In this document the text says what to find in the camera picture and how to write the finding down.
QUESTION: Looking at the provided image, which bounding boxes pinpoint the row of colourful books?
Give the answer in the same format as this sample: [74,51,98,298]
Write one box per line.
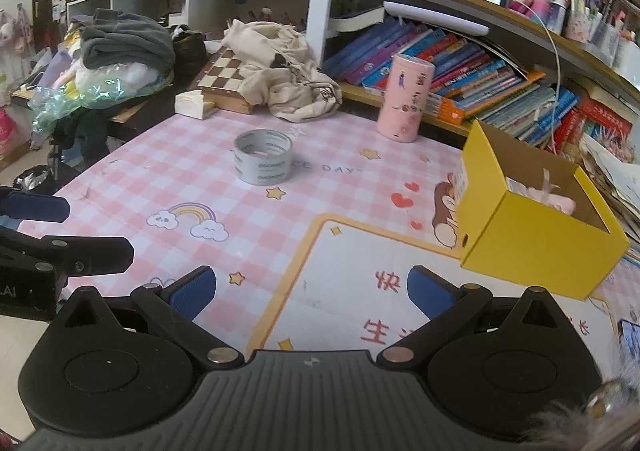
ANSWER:
[324,21,637,153]

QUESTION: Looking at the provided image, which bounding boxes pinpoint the thick white paperback book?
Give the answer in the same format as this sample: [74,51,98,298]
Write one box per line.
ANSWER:
[330,6,386,32]

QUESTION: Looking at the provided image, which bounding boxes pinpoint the stack of papers and books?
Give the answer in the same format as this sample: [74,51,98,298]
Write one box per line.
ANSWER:
[580,134,640,232]

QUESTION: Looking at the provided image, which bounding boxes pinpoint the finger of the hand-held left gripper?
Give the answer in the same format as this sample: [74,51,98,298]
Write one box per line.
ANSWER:
[0,186,71,224]
[20,233,135,278]

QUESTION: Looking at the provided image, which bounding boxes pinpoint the pink plush toy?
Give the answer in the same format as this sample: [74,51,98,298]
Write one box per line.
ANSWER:
[510,176,577,215]

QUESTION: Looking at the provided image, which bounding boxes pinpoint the white lamp bar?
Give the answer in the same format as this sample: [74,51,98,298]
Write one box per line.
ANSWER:
[384,1,490,37]

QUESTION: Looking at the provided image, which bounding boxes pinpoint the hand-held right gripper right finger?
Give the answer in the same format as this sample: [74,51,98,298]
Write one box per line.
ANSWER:
[377,265,574,374]

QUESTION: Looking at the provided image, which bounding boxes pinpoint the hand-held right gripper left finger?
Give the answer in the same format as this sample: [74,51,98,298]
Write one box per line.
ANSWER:
[49,265,246,374]

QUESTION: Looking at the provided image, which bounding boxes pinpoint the desk organizer with pens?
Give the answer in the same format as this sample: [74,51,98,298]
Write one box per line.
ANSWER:
[565,0,640,78]

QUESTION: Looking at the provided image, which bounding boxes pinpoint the wooden chessboard box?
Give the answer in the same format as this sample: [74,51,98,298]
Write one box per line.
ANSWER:
[195,48,257,116]

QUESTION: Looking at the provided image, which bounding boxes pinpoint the dark brown bag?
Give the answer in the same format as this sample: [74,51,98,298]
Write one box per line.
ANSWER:
[170,25,209,80]

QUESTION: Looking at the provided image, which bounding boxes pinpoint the grey folded cloth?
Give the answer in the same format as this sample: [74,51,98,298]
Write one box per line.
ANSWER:
[80,8,176,70]

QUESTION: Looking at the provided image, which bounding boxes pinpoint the beige cloth bag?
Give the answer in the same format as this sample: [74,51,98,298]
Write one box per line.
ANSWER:
[222,18,342,124]

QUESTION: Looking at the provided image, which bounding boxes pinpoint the yellow cardboard box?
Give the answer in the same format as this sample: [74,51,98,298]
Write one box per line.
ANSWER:
[456,118,632,302]

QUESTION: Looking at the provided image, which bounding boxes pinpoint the grey fluffy fur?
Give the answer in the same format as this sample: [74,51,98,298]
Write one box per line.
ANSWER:
[522,375,640,451]

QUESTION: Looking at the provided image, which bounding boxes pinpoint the clear tape roll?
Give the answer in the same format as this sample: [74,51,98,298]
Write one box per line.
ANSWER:
[234,129,294,185]

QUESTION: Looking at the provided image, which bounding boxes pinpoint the iridescent plastic bag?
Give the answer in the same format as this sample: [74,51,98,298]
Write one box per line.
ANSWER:
[27,64,169,152]

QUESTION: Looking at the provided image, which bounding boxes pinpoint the white tissue box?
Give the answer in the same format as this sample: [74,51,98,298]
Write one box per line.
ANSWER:
[175,91,217,120]

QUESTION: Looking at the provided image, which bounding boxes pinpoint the white cable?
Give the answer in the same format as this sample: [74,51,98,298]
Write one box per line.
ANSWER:
[510,0,564,153]

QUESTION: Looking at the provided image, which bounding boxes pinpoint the black smartphone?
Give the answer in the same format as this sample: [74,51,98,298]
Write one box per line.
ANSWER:
[617,318,640,363]

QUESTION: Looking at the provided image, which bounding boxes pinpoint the pink cylinder canister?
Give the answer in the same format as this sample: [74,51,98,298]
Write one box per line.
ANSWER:
[377,54,436,143]

